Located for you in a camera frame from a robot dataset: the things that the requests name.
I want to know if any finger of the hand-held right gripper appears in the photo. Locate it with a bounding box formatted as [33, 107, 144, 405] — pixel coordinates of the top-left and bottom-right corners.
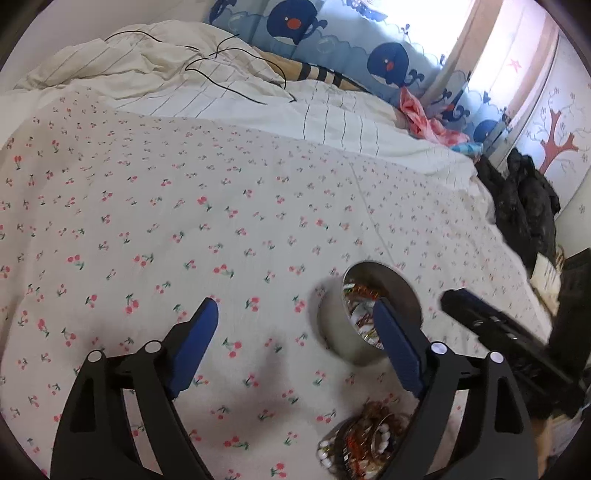
[441, 288, 555, 366]

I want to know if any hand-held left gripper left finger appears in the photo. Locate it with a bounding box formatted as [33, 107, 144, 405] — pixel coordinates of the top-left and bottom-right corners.
[50, 298, 219, 480]

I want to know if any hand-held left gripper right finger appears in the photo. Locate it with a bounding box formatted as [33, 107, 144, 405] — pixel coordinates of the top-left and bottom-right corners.
[373, 299, 541, 480]

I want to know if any round metal tin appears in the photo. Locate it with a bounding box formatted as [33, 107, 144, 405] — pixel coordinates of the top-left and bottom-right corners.
[318, 261, 423, 366]

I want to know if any pile of mixed bracelets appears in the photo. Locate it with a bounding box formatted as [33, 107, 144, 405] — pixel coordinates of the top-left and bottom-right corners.
[316, 399, 426, 480]

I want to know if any white bead bracelet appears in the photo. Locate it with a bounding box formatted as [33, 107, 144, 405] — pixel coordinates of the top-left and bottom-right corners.
[316, 422, 395, 472]

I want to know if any black jacket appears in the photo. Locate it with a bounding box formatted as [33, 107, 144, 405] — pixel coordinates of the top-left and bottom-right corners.
[475, 148, 561, 273]

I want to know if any cherry print bedsheet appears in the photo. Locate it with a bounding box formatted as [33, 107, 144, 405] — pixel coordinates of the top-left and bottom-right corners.
[0, 90, 555, 480]

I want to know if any light blue cloth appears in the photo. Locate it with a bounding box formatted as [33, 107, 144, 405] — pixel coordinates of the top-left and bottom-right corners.
[450, 141, 485, 158]

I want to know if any pink cloth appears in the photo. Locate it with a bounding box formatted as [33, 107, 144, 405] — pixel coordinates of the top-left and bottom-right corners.
[397, 87, 469, 148]

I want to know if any white striped duvet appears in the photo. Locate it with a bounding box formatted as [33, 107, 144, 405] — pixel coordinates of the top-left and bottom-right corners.
[14, 21, 497, 227]

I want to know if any striped pillow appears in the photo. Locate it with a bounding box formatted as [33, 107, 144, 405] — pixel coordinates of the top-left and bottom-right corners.
[259, 51, 370, 93]

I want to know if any blue whale print curtain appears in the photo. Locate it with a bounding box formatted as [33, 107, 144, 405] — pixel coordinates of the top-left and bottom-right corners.
[208, 0, 513, 153]

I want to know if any red tree wall sticker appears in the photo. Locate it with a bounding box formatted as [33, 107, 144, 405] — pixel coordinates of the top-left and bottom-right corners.
[526, 85, 591, 176]

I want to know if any thin black cable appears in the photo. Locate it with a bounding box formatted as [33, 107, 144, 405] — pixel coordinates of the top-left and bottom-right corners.
[104, 30, 298, 107]

